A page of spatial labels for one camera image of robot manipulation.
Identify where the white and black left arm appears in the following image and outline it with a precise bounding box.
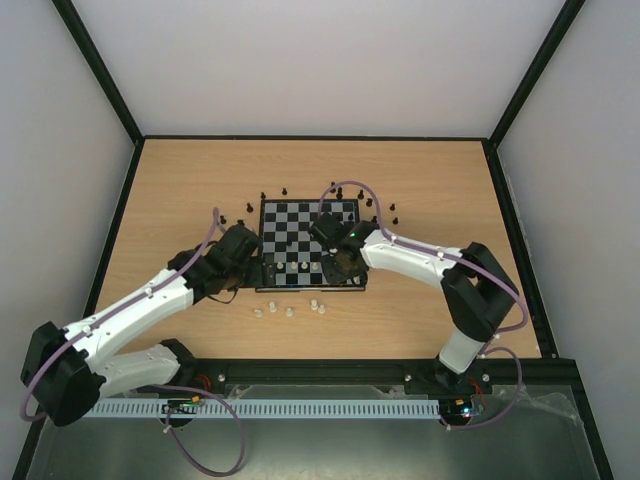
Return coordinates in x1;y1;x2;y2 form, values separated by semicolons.
20;241;257;426

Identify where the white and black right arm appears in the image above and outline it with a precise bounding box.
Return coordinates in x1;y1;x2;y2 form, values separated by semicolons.
310;214;520;392

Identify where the black and silver chessboard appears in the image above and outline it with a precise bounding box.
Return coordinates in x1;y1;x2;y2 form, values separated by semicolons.
255;199;366;293

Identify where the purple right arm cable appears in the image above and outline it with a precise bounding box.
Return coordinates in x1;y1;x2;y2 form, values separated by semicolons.
318;179;529;432

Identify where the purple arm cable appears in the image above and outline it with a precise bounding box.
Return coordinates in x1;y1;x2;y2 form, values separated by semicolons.
318;179;529;432
18;207;247;476

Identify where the light blue slotted cable duct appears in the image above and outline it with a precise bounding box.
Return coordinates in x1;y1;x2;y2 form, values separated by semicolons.
85;398;440;420

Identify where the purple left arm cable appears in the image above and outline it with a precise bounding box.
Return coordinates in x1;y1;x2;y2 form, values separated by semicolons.
18;207;247;476

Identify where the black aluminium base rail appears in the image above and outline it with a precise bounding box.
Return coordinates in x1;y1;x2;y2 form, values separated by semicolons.
49;357;581;396

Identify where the black enclosure frame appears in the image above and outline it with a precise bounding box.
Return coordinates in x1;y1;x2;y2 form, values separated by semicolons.
9;0;616;480

